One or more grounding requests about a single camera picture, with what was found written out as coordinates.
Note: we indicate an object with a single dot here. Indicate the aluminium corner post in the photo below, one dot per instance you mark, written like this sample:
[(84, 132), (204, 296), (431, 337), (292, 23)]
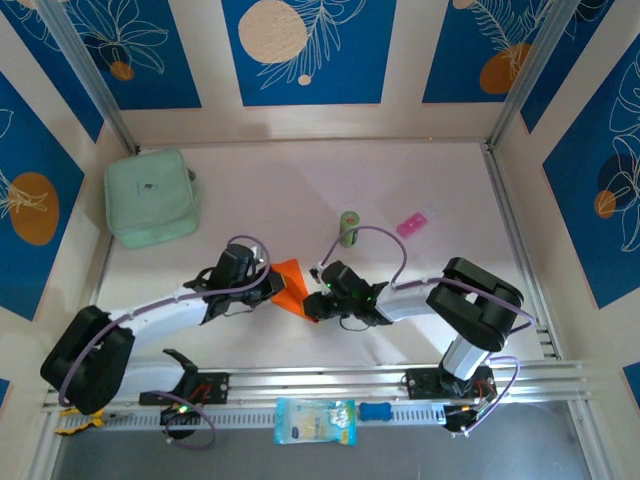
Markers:
[(530, 75), (90, 75)]

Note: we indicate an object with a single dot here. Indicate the aluminium side rail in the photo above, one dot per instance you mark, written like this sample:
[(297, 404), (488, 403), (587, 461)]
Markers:
[(515, 235)]

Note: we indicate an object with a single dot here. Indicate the mint green zipper pouch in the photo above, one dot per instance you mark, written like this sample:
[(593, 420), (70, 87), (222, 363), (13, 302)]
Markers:
[(150, 197)]

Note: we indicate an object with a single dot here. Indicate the orange cloth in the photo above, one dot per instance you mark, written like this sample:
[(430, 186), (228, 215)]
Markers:
[(292, 295)]

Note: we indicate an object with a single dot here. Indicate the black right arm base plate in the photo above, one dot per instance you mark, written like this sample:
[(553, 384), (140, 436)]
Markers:
[(422, 382)]

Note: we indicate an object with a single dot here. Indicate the green cylindrical can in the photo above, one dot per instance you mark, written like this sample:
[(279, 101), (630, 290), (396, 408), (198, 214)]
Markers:
[(349, 225)]

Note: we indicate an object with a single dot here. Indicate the aluminium front rail frame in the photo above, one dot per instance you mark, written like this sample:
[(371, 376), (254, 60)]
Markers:
[(310, 382)]

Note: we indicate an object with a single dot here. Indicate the yellow black pliers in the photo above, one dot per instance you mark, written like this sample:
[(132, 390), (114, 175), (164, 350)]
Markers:
[(117, 416)]

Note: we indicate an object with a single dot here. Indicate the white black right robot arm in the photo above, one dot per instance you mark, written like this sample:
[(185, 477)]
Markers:
[(475, 305)]

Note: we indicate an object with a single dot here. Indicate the clear plastic strip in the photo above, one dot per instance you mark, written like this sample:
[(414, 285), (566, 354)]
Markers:
[(434, 209)]

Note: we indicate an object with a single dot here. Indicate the blue bone-shaped eraser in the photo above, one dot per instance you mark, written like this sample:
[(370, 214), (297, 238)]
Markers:
[(375, 411)]

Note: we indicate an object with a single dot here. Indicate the pink plastic pill box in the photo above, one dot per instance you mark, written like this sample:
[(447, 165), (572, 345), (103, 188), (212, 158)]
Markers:
[(412, 224)]

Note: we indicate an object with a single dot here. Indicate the blue wet wipes packet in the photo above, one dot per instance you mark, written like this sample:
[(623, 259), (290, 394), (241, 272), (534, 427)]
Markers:
[(315, 422)]

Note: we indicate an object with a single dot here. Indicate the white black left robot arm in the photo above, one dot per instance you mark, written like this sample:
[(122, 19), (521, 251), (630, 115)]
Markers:
[(90, 360)]

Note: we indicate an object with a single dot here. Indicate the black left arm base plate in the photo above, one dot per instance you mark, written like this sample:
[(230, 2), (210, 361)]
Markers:
[(215, 387)]

